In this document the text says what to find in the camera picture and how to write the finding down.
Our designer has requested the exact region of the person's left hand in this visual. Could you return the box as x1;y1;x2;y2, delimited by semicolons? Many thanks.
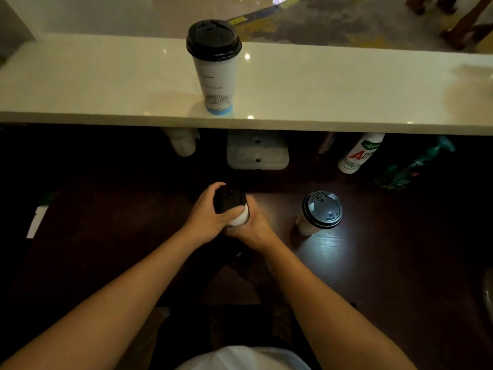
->
182;182;246;246

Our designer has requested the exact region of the person's right hand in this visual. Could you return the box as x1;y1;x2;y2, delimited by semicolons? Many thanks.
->
223;195;279;253

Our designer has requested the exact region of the person's left forearm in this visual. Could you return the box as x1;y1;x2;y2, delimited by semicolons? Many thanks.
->
0;228;202;370

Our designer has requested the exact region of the person's right forearm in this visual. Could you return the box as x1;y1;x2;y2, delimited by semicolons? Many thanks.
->
260;239;418;370

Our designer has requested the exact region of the white plastic container lid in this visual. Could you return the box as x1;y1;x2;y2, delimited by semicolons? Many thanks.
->
226;129;290;170

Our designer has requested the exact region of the white paper cup grey lid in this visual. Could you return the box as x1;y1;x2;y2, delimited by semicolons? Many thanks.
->
295;190;344;237

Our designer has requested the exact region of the white counter shelf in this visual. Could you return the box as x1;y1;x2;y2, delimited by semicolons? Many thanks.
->
0;32;493;136

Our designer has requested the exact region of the white bottle red green label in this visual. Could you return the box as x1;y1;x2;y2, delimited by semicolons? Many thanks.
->
337;133;386;175

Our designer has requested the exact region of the person's white shirt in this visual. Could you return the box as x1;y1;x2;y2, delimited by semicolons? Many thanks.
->
175;345;312;370

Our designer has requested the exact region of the tall white paper cup black lid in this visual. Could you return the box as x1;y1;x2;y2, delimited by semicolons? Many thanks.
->
186;19;243;116

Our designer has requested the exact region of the teal spray bottle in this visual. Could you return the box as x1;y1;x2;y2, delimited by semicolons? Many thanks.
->
374;135;457;190

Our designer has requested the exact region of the white paper sheet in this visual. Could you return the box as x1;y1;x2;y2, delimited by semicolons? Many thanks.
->
26;204;49;239

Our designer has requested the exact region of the wooden chair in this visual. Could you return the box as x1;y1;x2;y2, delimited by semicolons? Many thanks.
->
405;0;493;51

